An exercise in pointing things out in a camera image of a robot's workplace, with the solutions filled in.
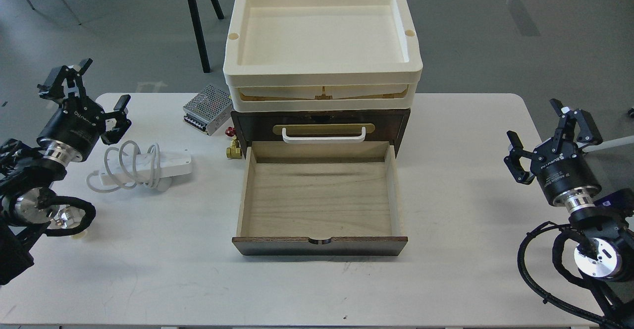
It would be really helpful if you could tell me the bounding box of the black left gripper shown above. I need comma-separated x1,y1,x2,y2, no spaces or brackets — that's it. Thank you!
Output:
38,58,132,162

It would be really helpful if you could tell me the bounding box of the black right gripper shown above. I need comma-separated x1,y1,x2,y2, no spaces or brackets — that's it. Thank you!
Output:
504,99,604,206

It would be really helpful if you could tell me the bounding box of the white power strip with cable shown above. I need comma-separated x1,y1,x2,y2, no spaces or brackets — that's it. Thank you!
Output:
86,141,193,194

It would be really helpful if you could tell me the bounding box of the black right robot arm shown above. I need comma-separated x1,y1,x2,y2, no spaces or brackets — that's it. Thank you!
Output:
504,99,634,329

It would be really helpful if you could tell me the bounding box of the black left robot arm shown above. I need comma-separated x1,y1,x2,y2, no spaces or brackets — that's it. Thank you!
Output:
0,58,132,285

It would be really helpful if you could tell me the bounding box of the metal mesh power supply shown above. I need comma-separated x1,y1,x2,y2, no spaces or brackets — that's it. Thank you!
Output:
183,84,233,136

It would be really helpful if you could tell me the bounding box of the brass valve red knob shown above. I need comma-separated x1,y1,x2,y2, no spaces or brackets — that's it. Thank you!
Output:
225,126,243,160

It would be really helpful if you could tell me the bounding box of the black stand leg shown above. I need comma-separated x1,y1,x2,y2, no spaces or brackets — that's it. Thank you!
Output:
187,0,224,73

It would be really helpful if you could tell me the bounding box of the cream plastic tray lower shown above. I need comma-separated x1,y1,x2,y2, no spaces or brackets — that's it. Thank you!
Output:
229,83,417,112

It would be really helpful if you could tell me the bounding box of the cream plastic tray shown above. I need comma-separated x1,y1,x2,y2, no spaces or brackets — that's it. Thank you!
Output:
229,83,417,112
223,0,423,88

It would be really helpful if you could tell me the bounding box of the open wooden drawer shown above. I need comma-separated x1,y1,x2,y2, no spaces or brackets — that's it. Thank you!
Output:
232,141,408,256

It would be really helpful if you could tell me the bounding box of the cream plastic tray top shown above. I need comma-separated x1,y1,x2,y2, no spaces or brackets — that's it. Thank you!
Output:
223,0,423,88

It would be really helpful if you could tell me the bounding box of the white drawer handle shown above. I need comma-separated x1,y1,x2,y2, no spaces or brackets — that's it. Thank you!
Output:
281,126,367,145

